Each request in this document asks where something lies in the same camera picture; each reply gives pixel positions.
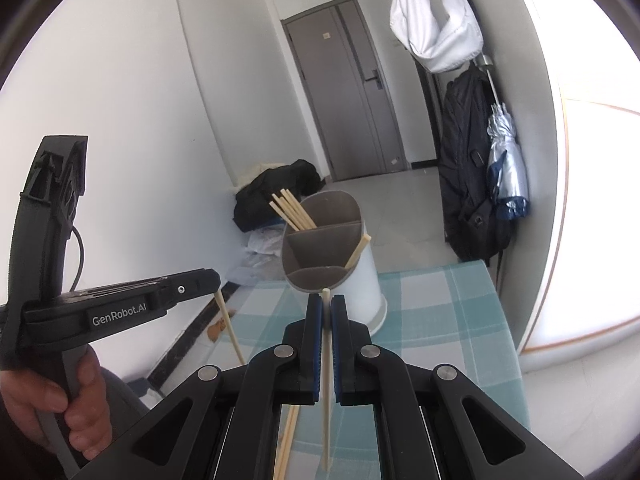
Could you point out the white and grey utensil holder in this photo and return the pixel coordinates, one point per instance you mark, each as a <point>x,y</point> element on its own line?
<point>360,285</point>

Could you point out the small grey plastic package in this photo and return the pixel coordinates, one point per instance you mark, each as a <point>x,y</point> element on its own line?
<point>265,242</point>

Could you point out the black backpack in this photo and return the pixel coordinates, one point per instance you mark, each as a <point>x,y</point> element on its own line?
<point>465,175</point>

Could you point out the bright window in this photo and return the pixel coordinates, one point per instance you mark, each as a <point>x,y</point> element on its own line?
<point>605,185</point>

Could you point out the black jacket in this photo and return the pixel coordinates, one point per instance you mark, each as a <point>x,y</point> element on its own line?
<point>270,190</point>

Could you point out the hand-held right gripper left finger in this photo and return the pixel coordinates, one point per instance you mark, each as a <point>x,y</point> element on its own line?
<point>314,350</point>

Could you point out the silver folding umbrella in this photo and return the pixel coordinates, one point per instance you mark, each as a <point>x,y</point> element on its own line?
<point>507,160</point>

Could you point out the beige cushion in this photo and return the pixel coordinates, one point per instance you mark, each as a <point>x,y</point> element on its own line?
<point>250,175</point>

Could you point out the person's dark grey clothing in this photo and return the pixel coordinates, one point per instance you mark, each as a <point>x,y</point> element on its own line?
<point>122,395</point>

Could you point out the wooden chopstick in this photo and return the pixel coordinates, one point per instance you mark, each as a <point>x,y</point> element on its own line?
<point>326,410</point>
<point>295,213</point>
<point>231,330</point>
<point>357,251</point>
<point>281,452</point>
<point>298,209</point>
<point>285,217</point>
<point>292,425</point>
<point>303,209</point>

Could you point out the chopsticks bundle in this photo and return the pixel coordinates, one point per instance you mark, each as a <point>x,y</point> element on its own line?
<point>289,211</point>

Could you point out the grey door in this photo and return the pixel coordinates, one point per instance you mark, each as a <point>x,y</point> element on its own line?
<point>345,110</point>

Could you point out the person's left hand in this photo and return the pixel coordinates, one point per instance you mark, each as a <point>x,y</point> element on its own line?
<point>87,405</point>

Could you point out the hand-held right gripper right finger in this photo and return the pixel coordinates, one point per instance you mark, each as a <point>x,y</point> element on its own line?
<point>339,350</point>

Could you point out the blue checked tablecloth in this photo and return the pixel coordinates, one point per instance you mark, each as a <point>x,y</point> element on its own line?
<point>440,310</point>

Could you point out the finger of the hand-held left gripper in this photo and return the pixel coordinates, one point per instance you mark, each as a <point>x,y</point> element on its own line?
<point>192,286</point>

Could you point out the large grey plastic package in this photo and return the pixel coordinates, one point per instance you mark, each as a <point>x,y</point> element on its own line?
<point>255,270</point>

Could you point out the white shoulder bag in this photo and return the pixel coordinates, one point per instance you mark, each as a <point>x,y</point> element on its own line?
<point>430,25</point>

